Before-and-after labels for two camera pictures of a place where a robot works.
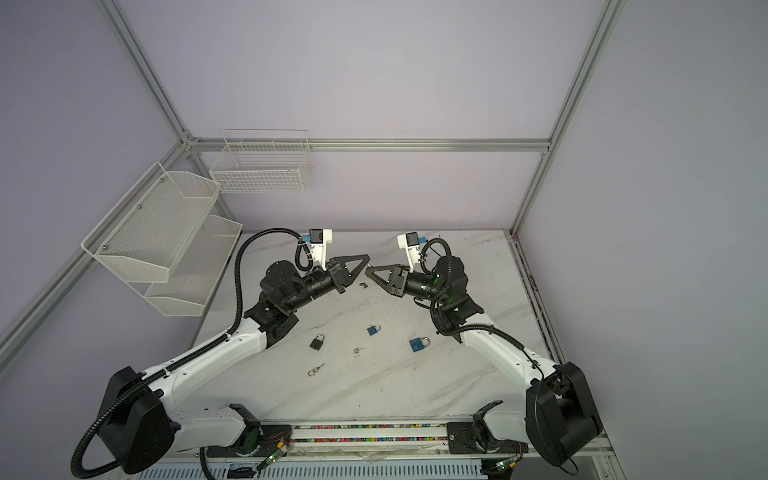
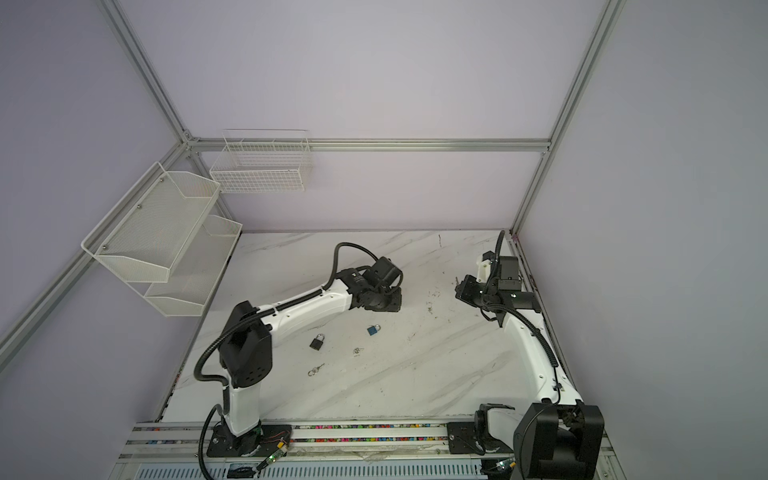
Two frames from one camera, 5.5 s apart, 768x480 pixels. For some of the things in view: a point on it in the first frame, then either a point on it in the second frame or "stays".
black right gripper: [393, 285] to [463, 288]
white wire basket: [262, 161] stays
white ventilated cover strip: [377, 470] stays
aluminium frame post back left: [147, 71] stays
